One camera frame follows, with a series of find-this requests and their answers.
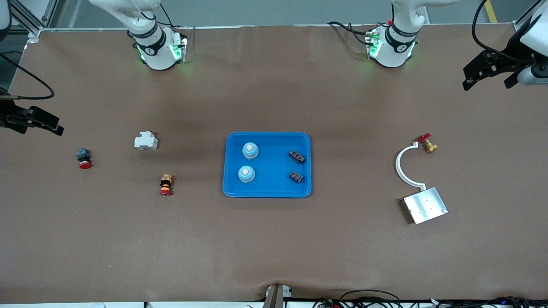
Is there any blue plastic tray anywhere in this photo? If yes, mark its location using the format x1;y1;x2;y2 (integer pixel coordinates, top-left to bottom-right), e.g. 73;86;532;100
223;132;312;198

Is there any red push button blue body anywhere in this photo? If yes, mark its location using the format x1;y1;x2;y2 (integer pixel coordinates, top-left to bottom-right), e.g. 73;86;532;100
76;148;93;169

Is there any white circuit breaker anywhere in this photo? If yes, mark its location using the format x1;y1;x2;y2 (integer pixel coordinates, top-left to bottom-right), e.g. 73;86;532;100
134;131;158;151

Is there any silver metal plate box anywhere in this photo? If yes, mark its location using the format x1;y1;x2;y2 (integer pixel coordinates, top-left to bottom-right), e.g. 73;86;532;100
402;187;449;225

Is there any brown table mat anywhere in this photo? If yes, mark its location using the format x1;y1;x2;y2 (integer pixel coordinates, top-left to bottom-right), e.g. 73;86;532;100
0;25;548;304

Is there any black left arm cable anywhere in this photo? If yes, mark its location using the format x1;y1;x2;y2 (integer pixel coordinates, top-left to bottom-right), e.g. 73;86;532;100
471;0;541;54

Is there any aluminium frame profile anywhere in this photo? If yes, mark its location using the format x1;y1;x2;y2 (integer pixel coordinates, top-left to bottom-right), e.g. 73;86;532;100
513;0;540;33
11;0;58;43

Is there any brass valve red handle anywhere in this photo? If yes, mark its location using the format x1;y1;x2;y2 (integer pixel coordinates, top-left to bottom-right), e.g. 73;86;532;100
418;133;438;154

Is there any white curved plastic bracket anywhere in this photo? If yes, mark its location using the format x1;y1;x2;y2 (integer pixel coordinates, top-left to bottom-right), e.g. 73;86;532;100
395;143;426;191

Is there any black left base cable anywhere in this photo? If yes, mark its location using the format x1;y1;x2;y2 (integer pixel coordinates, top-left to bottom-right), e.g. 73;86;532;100
328;21;379;46

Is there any black base cable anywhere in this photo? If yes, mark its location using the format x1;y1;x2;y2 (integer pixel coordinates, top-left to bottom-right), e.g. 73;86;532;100
328;21;379;46
159;3;189;30

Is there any black right base cable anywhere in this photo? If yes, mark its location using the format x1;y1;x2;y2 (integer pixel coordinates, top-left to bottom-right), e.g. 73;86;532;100
159;3;189;30

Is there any black cable bundle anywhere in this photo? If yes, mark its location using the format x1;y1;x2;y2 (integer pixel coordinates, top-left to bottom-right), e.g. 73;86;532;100
313;290;548;308

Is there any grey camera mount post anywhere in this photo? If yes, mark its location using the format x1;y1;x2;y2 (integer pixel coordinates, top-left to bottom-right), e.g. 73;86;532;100
262;284;294;308

